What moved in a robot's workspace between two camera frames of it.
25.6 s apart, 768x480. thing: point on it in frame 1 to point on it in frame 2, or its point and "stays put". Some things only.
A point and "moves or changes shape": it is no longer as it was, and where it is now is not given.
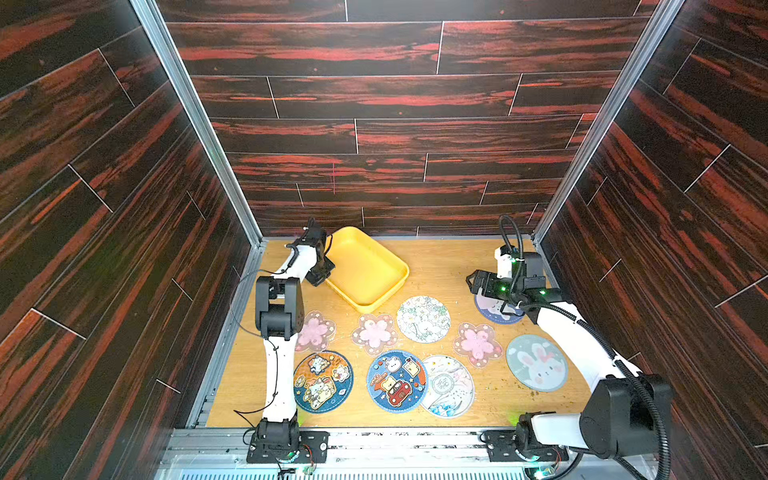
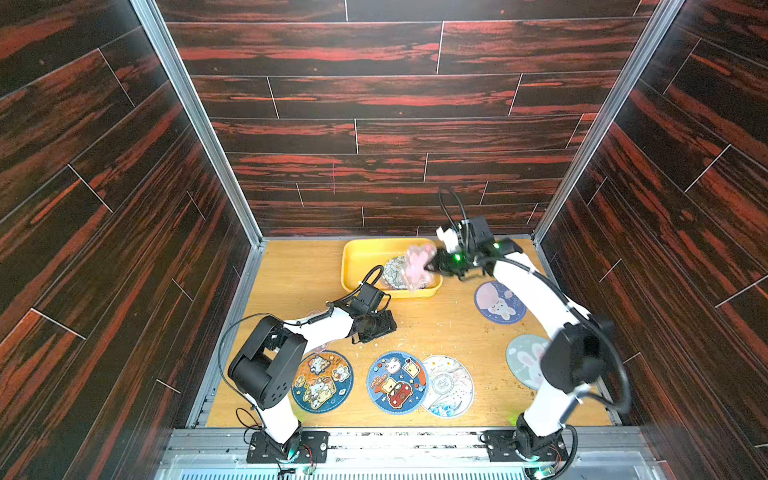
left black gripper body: x=322 y=272 to x=377 y=325
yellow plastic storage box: x=365 y=273 moves or changes shape
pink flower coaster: x=477 y=343 to x=417 y=257
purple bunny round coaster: x=490 y=309 stays put
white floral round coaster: x=423 y=319 to x=395 y=271
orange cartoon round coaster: x=322 y=381 stays put
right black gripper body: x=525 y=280 to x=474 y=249
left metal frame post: x=156 y=29 stays put
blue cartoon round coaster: x=397 y=381 stays put
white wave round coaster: x=450 y=386 stays put
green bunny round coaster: x=538 y=362 stays put
